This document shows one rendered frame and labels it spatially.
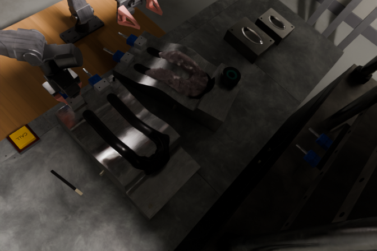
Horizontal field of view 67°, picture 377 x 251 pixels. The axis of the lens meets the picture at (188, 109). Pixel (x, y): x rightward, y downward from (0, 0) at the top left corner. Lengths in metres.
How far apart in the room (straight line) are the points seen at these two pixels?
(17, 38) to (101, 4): 0.73
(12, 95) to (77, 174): 0.41
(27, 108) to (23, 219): 0.41
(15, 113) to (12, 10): 1.56
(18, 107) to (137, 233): 0.65
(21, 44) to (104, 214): 0.60
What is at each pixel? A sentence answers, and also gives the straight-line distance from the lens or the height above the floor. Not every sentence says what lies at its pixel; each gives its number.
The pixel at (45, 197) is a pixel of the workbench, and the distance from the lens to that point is 1.12.
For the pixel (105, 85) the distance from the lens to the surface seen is 1.12.
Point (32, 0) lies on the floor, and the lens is 2.76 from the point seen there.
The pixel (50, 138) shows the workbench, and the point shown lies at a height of 0.80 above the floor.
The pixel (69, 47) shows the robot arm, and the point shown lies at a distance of 0.89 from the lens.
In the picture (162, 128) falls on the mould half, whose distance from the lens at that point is 1.03.
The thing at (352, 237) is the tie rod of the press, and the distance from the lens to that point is 0.55.
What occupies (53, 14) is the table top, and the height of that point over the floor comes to 0.80.
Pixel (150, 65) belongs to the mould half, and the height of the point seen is 0.86.
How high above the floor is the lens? 1.87
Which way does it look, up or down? 61 degrees down
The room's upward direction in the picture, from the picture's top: 25 degrees clockwise
